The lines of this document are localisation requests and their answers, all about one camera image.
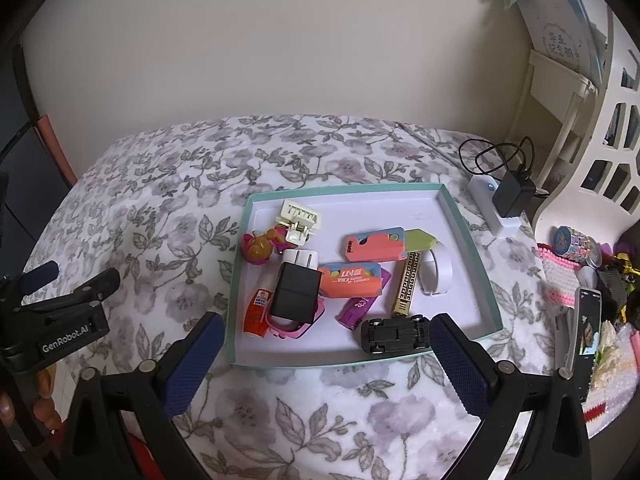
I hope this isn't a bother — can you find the red-edged crochet mat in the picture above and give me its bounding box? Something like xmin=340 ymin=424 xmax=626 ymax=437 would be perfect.
xmin=585 ymin=332 xmax=640 ymax=438

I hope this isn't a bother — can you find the smartphone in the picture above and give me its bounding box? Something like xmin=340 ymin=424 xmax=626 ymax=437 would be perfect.
xmin=565 ymin=287 xmax=602 ymax=403

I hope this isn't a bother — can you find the person's left hand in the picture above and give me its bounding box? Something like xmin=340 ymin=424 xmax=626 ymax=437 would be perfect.
xmin=0 ymin=367 xmax=63 ymax=433

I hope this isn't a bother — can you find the white ring band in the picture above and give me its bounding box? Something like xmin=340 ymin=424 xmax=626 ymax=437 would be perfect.
xmin=419 ymin=248 xmax=454 ymax=296

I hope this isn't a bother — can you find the black charger cube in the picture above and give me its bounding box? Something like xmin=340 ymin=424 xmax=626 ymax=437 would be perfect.
xmin=270 ymin=251 xmax=323 ymax=322

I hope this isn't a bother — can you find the black power adapter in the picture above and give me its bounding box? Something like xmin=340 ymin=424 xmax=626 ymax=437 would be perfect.
xmin=492 ymin=170 xmax=537 ymax=218

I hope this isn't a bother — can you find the white plastic clip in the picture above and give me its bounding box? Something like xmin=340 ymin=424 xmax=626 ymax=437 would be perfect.
xmin=276 ymin=199 xmax=322 ymax=243

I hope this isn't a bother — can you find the purple tube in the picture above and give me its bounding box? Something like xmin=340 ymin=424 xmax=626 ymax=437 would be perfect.
xmin=337 ymin=267 xmax=393 ymax=331

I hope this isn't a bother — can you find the gold patterned tube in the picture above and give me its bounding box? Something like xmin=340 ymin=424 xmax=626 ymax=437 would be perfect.
xmin=391 ymin=252 xmax=425 ymax=317

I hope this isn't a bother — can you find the pink blue carrot knife toy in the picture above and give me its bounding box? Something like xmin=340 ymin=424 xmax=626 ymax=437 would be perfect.
xmin=342 ymin=226 xmax=441 ymax=264

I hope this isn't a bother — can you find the orange pink toy figure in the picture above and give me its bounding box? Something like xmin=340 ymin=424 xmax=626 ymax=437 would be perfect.
xmin=242 ymin=227 xmax=288 ymax=265

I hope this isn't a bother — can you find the white power strip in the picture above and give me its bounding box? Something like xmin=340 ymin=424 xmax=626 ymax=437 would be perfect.
xmin=467 ymin=176 xmax=523 ymax=237

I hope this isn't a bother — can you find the white cutout shelf panel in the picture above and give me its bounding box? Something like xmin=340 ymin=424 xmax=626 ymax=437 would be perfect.
xmin=532 ymin=5 xmax=640 ymax=241

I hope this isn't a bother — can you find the pink beaded mat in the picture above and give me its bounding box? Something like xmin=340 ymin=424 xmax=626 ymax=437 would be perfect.
xmin=537 ymin=242 xmax=581 ymax=311

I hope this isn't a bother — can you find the black gold toy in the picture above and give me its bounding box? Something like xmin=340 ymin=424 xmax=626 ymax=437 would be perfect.
xmin=597 ymin=252 xmax=640 ymax=321

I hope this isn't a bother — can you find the white wooden rack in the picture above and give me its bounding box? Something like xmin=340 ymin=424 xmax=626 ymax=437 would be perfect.
xmin=505 ymin=50 xmax=598 ymax=196

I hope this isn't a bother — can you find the orange glue bottle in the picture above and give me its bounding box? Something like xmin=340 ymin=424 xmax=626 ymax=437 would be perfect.
xmin=243 ymin=287 xmax=273 ymax=337

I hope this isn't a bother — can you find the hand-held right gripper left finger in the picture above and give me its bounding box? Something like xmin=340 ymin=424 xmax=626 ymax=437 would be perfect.
xmin=59 ymin=311 xmax=227 ymax=480

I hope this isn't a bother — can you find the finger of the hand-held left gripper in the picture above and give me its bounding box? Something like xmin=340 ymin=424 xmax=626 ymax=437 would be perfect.
xmin=65 ymin=267 xmax=122 ymax=311
xmin=20 ymin=260 xmax=60 ymax=295

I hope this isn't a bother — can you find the silver wristwatch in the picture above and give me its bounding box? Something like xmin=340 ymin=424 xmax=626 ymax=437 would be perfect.
xmin=552 ymin=225 xmax=603 ymax=268

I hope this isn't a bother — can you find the black toy car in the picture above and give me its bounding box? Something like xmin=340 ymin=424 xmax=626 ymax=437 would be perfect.
xmin=359 ymin=314 xmax=432 ymax=356

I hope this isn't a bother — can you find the orange blue carrot knife toy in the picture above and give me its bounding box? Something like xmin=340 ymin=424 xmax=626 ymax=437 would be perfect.
xmin=317 ymin=261 xmax=386 ymax=299

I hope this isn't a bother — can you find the white blue booklet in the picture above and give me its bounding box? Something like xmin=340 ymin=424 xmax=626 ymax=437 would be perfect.
xmin=515 ymin=0 xmax=608 ymax=86

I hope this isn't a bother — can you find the dark cabinet with red edge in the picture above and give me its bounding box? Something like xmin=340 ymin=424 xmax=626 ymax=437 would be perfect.
xmin=0 ymin=45 xmax=78 ymax=276

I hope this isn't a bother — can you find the teal cardboard tray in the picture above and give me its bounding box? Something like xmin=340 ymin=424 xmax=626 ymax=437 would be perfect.
xmin=229 ymin=183 xmax=503 ymax=370

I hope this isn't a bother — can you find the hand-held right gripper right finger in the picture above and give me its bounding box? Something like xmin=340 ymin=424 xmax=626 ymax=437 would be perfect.
xmin=428 ymin=313 xmax=593 ymax=480

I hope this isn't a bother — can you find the black cable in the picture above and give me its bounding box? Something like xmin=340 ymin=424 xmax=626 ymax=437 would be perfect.
xmin=458 ymin=136 xmax=551 ymax=196

